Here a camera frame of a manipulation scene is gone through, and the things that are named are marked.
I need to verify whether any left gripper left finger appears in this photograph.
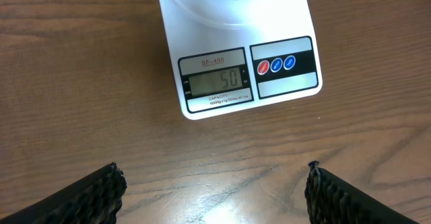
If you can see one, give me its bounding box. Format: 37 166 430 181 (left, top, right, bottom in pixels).
1 162 127 224

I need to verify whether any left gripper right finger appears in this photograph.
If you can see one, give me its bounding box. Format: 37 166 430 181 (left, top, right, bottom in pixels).
304 161 418 224

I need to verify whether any white digital kitchen scale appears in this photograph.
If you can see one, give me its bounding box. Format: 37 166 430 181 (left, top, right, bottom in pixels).
159 0 323 120

